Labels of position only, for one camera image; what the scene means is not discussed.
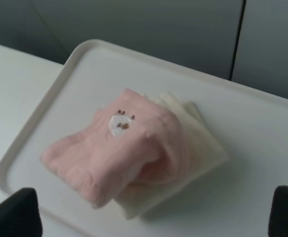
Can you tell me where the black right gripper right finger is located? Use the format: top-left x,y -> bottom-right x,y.
268,186 -> 288,237

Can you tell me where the white plastic tray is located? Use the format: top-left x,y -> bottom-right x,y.
0,40 -> 288,237

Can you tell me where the pink towel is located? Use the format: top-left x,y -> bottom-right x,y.
41,89 -> 191,208

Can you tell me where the white towel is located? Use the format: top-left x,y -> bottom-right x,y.
113,91 -> 229,220

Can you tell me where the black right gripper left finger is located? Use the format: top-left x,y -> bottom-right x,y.
0,188 -> 43,237

